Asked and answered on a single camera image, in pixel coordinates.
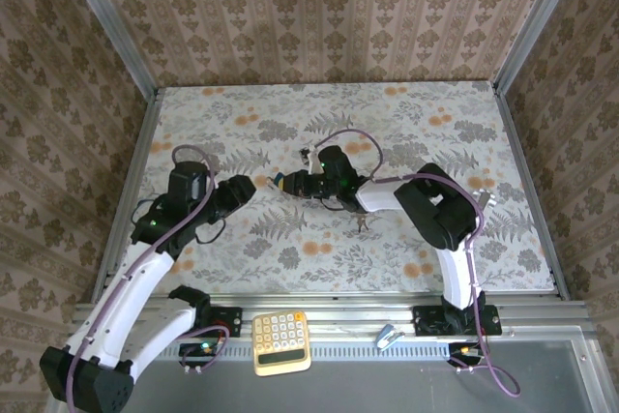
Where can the aluminium table side rail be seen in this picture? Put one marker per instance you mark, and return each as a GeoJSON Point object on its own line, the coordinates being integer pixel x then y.
{"type": "Point", "coordinates": [130, 152]}
{"type": "Point", "coordinates": [527, 181]}

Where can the silver metal clamp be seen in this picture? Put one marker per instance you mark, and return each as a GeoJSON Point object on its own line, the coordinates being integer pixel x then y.
{"type": "Point", "coordinates": [485, 198]}

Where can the aluminium mounting rail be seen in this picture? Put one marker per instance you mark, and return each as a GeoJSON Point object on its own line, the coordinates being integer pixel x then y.
{"type": "Point", "coordinates": [338, 316]}

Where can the blue padlock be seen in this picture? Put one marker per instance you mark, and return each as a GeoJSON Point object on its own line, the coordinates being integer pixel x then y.
{"type": "Point", "coordinates": [279, 185]}

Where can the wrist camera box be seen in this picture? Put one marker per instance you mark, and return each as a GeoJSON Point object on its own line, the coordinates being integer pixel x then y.
{"type": "Point", "coordinates": [314, 164]}
{"type": "Point", "coordinates": [191, 181]}

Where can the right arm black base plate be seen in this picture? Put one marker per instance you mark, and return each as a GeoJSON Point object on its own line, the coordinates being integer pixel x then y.
{"type": "Point", "coordinates": [428, 321]}

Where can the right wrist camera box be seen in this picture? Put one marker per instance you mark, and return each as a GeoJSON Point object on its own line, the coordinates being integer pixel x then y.
{"type": "Point", "coordinates": [314, 164]}

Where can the aluminium corner post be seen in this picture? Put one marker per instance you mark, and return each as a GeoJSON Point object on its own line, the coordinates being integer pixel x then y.
{"type": "Point", "coordinates": [537, 21]}
{"type": "Point", "coordinates": [104, 21]}

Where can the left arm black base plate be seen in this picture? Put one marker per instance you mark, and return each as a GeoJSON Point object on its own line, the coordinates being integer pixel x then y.
{"type": "Point", "coordinates": [227, 321]}

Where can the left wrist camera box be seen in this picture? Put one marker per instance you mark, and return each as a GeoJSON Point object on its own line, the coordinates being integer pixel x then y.
{"type": "Point", "coordinates": [191, 181]}

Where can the beige calculator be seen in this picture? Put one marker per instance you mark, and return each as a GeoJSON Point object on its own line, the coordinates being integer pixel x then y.
{"type": "Point", "coordinates": [281, 343]}

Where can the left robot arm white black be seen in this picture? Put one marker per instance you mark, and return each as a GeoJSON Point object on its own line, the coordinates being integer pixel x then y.
{"type": "Point", "coordinates": [145, 268]}

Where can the blue white stapler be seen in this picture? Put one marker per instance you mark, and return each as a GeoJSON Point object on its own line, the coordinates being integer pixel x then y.
{"type": "Point", "coordinates": [388, 335]}

